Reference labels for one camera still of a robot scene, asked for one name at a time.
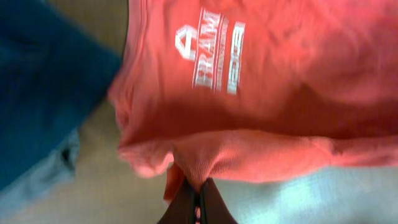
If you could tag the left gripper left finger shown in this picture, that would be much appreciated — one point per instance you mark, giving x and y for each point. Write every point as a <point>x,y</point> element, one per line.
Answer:
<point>182,208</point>

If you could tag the folded navy blue t-shirt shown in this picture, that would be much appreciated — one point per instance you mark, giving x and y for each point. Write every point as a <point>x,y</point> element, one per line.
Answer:
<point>52,76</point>

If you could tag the folded grey t-shirt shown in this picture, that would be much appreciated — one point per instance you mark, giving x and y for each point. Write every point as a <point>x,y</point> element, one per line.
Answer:
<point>57,168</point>

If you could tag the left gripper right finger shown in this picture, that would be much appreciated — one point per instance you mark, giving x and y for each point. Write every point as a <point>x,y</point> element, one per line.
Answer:
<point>212,207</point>

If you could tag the red orange t-shirt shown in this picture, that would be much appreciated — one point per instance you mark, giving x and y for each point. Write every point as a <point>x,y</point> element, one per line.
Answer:
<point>256,91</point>

